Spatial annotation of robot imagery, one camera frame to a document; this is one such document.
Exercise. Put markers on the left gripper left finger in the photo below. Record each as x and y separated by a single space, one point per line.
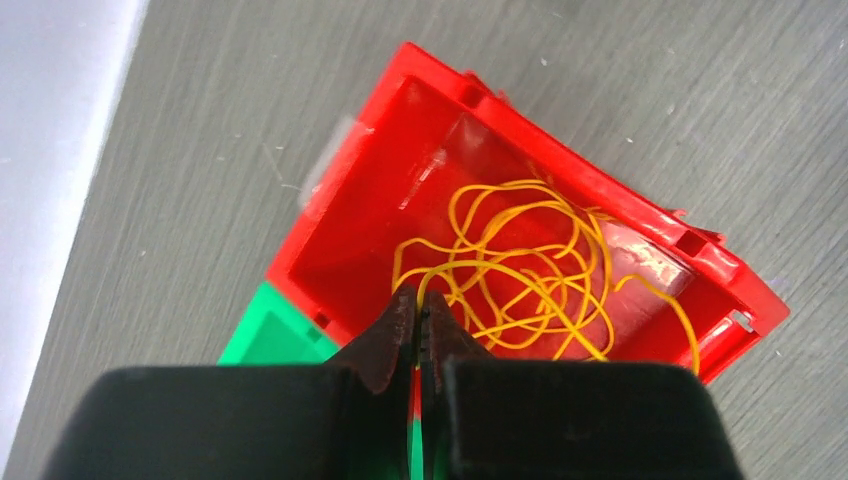
175 422

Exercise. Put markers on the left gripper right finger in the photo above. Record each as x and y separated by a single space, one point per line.
488 418

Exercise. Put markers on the green plastic bin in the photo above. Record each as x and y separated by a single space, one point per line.
272 334

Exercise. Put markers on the red plastic bin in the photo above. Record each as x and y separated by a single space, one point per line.
442 185

